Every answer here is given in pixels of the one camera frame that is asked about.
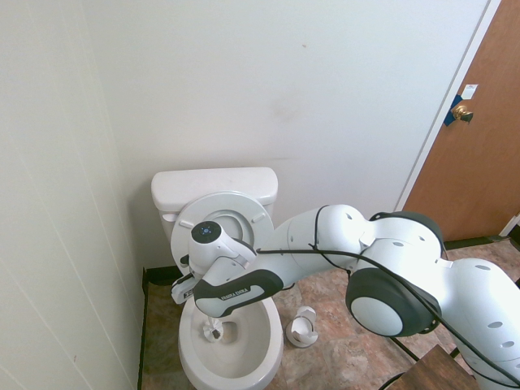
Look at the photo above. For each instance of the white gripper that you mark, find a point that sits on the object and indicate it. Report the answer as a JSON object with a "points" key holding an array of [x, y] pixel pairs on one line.
{"points": [[183, 290]]}

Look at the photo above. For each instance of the white toilet brush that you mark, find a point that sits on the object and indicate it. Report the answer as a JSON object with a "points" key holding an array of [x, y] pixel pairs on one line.
{"points": [[211, 330]]}

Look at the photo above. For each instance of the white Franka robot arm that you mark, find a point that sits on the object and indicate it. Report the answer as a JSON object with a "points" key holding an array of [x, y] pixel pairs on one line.
{"points": [[467, 292]]}

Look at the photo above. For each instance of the white ceramic toilet bowl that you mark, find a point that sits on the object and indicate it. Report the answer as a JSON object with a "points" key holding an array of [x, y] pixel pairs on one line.
{"points": [[260, 357]]}

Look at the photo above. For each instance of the white toilet seat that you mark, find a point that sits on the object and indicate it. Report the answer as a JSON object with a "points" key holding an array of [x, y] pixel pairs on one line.
{"points": [[243, 203]]}

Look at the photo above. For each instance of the white toilet tank lid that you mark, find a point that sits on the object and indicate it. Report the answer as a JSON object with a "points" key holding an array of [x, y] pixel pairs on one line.
{"points": [[211, 183]]}

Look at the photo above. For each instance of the white toilet brush holder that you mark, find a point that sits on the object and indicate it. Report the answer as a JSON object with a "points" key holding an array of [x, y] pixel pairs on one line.
{"points": [[302, 329]]}

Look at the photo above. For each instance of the black baseboard strip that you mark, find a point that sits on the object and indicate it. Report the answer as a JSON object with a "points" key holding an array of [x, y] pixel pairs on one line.
{"points": [[142, 325]]}

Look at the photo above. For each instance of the white flush lever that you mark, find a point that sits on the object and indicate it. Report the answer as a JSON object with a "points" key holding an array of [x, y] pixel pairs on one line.
{"points": [[168, 217]]}

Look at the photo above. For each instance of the brown wooden table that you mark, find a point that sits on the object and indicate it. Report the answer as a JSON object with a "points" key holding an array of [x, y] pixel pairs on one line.
{"points": [[434, 371]]}

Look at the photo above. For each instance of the blue tape strip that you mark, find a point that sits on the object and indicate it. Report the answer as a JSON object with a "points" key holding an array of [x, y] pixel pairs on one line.
{"points": [[450, 118]]}

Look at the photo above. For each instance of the brown wooden door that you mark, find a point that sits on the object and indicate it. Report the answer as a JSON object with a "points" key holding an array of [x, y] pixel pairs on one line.
{"points": [[479, 170]]}

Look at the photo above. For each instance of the brass door knob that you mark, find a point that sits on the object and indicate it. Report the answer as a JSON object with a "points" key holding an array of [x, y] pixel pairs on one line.
{"points": [[461, 111]]}

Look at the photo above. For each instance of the white paper label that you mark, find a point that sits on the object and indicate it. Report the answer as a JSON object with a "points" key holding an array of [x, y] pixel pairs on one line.
{"points": [[470, 91]]}

